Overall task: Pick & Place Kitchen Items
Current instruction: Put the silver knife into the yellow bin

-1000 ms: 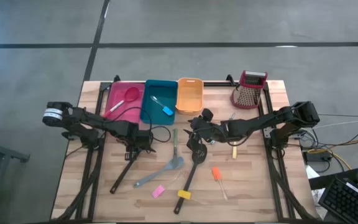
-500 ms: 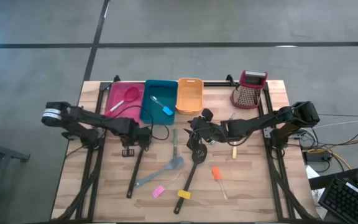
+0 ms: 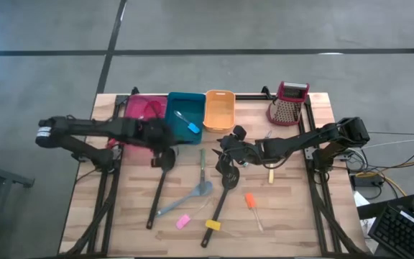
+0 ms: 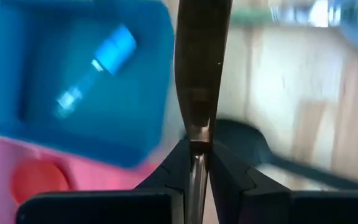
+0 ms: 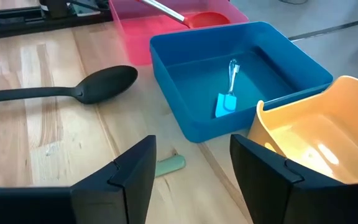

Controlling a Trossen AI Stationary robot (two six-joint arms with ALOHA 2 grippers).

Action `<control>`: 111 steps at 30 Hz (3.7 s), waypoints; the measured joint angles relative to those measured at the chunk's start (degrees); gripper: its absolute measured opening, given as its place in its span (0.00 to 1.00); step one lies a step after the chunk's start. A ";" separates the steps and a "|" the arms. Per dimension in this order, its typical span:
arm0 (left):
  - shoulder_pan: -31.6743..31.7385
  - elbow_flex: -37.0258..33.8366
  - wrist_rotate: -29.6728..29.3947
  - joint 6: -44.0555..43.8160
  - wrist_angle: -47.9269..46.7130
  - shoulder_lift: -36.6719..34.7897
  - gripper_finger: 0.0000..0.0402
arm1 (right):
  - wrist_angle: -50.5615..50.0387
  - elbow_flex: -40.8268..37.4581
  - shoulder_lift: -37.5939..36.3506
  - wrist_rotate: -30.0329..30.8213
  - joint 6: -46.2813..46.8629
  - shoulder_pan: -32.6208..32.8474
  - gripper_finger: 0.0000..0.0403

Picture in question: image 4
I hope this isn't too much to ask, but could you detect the dark brown knife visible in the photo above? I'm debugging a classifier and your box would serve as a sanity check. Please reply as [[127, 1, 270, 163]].
[[174, 0, 233, 224]]

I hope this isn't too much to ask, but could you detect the blue mini spatula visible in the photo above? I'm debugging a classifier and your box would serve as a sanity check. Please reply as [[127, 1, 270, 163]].
[[53, 24, 138, 119]]

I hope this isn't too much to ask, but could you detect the blue plastic bin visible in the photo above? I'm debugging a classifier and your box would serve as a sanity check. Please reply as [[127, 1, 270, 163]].
[[0, 0, 175, 169]]

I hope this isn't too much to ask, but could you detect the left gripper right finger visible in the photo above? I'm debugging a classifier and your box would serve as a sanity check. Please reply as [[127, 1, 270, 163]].
[[209, 142, 358, 224]]

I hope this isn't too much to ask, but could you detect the green-handled knife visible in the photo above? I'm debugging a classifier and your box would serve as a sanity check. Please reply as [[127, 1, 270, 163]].
[[230, 0, 358, 29]]

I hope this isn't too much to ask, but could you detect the red spoon with metal shaft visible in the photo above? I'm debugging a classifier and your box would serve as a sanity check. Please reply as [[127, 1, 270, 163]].
[[10, 158, 71, 205]]

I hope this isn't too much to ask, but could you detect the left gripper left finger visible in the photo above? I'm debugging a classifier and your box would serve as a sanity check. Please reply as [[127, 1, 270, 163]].
[[16, 136, 193, 224]]

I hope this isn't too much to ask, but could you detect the pink plastic bin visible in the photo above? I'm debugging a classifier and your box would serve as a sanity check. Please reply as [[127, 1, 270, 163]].
[[0, 130, 160, 224]]

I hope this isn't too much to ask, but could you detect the black solid spoon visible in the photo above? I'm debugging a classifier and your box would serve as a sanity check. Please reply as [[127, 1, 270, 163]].
[[214, 119, 358, 190]]

